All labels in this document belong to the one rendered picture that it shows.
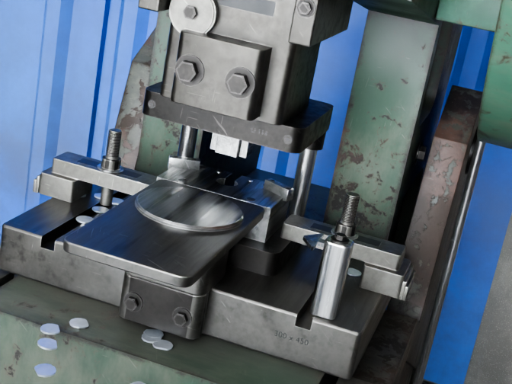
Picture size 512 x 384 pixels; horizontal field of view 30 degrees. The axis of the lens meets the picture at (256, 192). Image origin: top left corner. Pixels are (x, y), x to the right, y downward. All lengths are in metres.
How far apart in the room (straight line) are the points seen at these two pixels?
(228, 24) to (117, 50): 1.40
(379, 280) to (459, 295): 1.24
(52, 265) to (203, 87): 0.29
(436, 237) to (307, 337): 0.38
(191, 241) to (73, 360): 0.20
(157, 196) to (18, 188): 1.63
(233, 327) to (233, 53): 0.31
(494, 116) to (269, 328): 0.36
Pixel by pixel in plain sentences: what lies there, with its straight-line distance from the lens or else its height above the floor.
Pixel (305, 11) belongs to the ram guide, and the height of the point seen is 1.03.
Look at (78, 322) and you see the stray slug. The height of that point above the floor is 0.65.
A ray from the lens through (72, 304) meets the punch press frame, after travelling 1.14.
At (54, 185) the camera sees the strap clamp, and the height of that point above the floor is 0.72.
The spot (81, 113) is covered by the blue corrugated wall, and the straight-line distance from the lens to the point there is 2.56.
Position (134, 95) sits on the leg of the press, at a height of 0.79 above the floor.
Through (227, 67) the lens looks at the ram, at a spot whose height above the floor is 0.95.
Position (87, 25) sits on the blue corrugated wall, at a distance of 2.52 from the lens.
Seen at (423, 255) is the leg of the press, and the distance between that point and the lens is 1.40.
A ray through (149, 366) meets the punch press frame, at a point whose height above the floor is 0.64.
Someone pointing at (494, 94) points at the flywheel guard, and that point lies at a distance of 0.85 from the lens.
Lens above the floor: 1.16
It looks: 19 degrees down
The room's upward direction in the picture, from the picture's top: 11 degrees clockwise
